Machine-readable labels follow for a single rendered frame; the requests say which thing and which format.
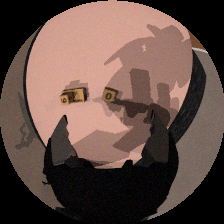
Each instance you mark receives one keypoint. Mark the tan open tray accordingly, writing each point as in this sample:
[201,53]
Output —
[78,94]

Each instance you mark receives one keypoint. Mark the tan cube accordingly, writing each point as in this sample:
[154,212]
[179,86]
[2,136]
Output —
[108,94]
[66,98]

